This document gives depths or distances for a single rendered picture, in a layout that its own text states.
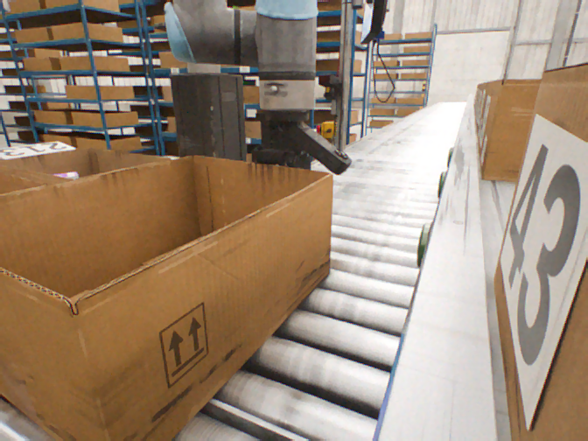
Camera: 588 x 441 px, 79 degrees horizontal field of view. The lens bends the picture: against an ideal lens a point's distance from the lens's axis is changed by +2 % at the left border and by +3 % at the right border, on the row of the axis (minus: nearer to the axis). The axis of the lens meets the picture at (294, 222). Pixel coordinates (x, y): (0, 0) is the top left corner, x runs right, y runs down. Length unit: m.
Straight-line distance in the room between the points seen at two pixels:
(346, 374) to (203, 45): 0.55
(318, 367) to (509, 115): 0.52
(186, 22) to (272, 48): 0.18
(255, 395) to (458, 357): 0.22
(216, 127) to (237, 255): 0.90
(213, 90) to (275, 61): 0.66
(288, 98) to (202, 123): 0.71
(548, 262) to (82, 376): 0.28
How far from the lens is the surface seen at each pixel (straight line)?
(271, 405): 0.39
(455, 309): 0.29
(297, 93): 0.56
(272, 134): 0.61
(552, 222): 0.19
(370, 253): 0.69
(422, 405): 0.21
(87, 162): 1.37
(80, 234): 0.58
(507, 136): 0.73
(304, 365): 0.43
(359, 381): 0.42
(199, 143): 1.26
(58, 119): 3.60
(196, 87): 1.24
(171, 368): 0.33
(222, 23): 0.68
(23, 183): 0.99
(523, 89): 0.72
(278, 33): 0.57
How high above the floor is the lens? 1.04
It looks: 21 degrees down
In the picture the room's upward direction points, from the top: straight up
